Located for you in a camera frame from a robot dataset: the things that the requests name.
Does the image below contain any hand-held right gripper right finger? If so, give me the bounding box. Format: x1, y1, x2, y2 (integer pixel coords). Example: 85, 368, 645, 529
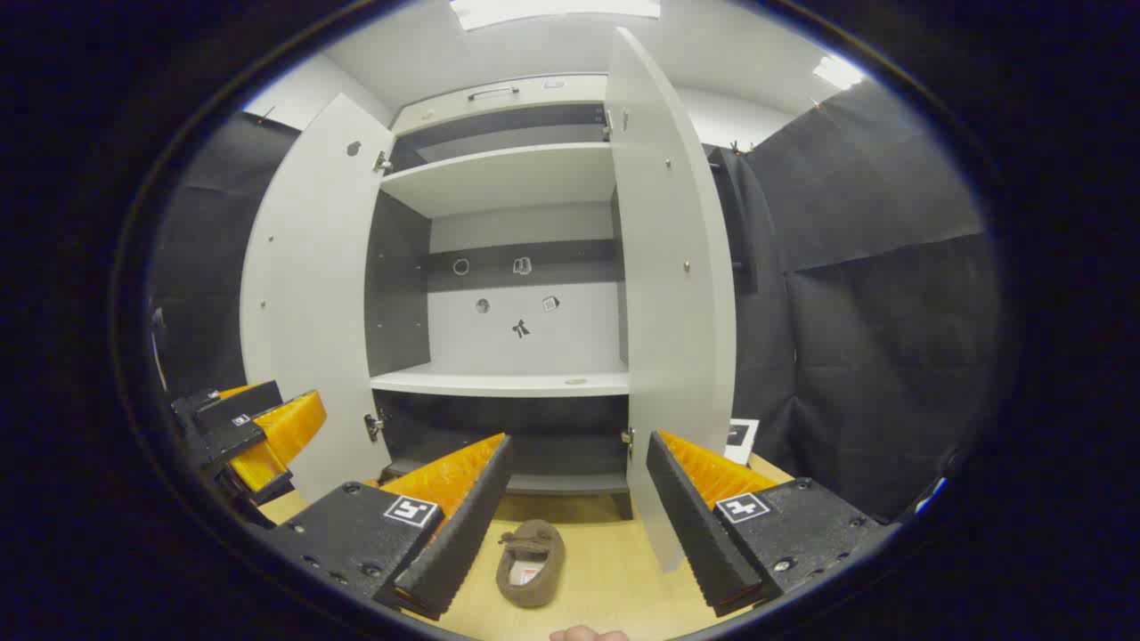
646, 430, 887, 618

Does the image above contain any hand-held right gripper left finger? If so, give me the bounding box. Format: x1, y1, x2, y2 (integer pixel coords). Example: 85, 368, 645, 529
263, 433, 515, 621

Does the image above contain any brown fluffy shoe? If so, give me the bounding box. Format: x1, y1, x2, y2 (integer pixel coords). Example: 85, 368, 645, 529
496, 519, 567, 609

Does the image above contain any white shoe cabinet door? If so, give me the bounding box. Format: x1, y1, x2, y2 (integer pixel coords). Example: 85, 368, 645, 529
606, 27, 738, 572
239, 93, 397, 504

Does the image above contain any white grey shoe cabinet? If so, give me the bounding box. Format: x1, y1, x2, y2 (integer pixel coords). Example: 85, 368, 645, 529
363, 74, 635, 522

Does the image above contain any white photo box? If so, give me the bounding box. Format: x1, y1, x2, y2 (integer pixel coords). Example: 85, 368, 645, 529
723, 418, 761, 467

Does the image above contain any small ceiling light panel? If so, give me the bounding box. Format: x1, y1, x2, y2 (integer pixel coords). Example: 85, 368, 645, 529
812, 55, 865, 90

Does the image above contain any long ceiling light panel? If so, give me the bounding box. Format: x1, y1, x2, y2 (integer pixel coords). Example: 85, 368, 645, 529
450, 0, 662, 32

